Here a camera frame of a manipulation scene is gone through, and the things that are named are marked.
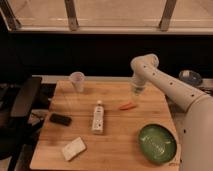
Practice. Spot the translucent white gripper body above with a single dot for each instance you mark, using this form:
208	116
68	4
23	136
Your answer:
137	85

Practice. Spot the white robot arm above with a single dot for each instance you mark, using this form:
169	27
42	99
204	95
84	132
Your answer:
197	143

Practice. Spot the translucent ceramic cup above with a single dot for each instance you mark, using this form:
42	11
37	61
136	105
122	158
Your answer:
77	79

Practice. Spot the grey tape roll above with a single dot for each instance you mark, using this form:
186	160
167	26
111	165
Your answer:
190	77

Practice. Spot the white squeeze tube bottle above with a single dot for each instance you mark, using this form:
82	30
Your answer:
98	118

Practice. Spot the green plate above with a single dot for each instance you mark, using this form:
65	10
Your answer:
157	143

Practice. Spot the wooden cutting board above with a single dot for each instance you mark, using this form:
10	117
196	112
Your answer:
116	149

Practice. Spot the black rectangular phone-like block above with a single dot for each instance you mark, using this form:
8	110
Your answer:
60	119

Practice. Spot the white sponge block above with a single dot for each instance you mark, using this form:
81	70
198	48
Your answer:
73	149

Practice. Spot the black office chair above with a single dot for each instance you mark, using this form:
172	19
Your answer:
17	131

